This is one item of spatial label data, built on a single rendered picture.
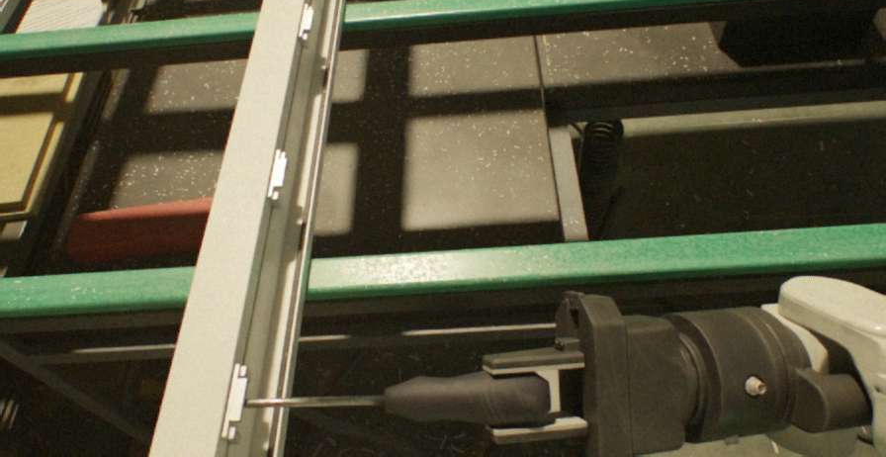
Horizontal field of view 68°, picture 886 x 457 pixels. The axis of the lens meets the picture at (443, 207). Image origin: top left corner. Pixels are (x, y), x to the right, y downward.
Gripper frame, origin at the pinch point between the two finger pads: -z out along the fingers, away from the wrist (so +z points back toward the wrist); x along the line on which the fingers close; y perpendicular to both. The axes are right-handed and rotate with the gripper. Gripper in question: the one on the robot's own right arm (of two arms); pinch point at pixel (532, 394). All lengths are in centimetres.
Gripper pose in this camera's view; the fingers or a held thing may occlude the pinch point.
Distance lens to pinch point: 44.3
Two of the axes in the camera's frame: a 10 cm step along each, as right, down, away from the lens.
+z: 9.6, -0.3, 2.7
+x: -0.4, -10.0, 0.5
